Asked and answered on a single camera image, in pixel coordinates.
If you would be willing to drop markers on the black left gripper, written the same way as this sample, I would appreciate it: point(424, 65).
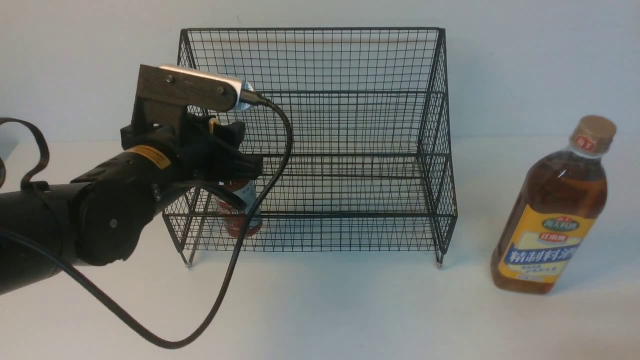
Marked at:
point(202, 146)

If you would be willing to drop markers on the red ketchup squeeze bottle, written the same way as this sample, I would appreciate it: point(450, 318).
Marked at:
point(235, 218)

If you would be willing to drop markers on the amber cooking wine bottle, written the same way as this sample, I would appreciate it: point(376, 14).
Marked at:
point(562, 196)

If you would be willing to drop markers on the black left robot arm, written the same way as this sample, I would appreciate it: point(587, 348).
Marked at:
point(98, 217)

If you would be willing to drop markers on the wrist camera on wooden mount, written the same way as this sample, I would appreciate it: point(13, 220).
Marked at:
point(164, 93)

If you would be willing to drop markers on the black wire mesh shelf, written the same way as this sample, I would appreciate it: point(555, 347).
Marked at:
point(371, 168)

